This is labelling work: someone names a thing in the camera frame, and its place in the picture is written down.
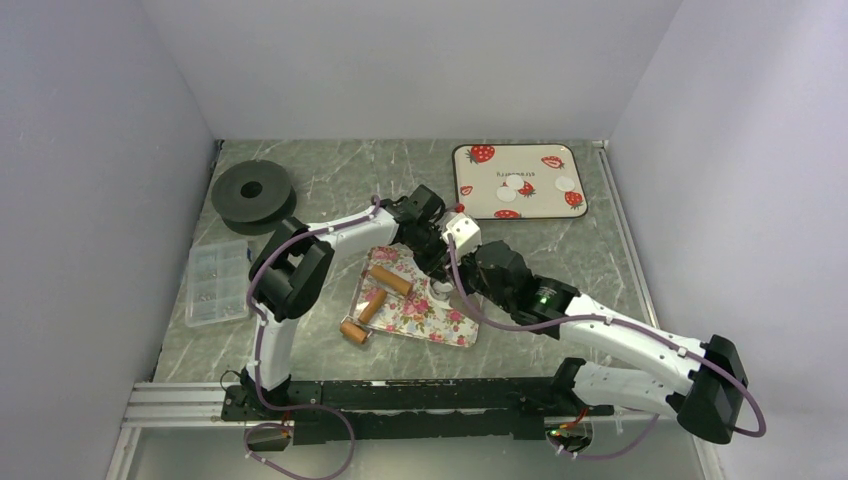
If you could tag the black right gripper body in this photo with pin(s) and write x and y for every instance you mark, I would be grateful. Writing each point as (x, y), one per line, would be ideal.
(472, 282)

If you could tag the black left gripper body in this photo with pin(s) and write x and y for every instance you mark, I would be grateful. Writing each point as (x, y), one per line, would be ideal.
(428, 249)

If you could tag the floral print tray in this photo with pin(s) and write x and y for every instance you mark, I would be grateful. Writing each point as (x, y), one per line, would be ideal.
(415, 316)

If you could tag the wooden rolling pin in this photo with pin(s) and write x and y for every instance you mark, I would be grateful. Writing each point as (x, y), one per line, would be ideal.
(356, 328)

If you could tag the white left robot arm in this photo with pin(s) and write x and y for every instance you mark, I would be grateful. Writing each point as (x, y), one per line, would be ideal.
(288, 276)

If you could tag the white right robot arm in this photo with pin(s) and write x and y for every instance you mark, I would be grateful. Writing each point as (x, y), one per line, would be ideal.
(701, 384)

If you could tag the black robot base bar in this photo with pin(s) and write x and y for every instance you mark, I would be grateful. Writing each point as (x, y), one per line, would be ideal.
(522, 408)

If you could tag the round white wrapper left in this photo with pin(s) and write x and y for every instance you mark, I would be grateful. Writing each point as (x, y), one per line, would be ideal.
(506, 194)

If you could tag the round white wrapper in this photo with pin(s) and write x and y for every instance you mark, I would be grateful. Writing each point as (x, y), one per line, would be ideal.
(514, 182)
(565, 184)
(506, 194)

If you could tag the strawberry print tray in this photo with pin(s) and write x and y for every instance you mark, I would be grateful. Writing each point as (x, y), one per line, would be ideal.
(480, 169)

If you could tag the round white wrapper middle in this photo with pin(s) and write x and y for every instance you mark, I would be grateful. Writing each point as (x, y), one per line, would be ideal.
(514, 182)

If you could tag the round white wrapper right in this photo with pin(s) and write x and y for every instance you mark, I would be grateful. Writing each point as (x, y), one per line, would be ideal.
(565, 184)

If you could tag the black filament spool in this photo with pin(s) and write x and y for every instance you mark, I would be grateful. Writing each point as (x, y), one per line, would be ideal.
(253, 197)

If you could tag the clear plastic parts box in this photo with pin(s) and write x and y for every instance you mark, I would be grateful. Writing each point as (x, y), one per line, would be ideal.
(217, 283)

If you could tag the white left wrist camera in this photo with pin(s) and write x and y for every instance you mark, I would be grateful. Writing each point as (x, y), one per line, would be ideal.
(463, 230)

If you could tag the aluminium frame rail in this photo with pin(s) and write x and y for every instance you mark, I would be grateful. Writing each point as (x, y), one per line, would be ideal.
(174, 405)

